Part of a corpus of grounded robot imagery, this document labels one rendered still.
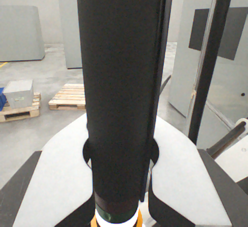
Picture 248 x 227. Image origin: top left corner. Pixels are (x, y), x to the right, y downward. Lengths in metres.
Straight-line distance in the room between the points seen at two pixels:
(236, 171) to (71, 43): 5.49
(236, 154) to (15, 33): 7.42
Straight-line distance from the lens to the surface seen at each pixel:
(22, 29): 7.44
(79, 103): 3.13
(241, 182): 0.31
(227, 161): 0.55
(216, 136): 1.34
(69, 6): 5.66
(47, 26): 12.42
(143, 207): 0.20
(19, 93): 3.18
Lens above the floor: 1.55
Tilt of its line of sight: 27 degrees down
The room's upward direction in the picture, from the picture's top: 2 degrees clockwise
